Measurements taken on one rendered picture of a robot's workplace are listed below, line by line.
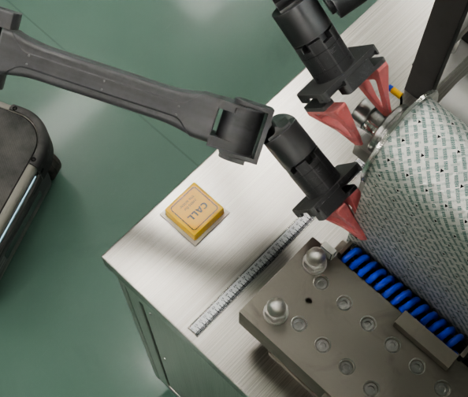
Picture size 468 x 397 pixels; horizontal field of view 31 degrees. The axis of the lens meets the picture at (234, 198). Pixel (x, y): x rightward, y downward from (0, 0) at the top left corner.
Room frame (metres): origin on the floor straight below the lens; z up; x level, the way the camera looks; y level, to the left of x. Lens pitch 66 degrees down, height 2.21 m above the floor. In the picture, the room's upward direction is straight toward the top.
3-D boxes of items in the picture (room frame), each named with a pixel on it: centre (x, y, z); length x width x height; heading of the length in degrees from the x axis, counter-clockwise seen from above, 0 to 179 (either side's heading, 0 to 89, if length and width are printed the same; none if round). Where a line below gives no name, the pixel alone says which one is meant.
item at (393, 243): (0.39, -0.26, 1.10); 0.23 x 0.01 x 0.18; 46
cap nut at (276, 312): (0.35, -0.06, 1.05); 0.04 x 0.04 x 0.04
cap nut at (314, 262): (0.42, -0.12, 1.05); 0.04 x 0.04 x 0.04
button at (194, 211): (0.56, 0.07, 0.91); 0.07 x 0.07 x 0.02; 46
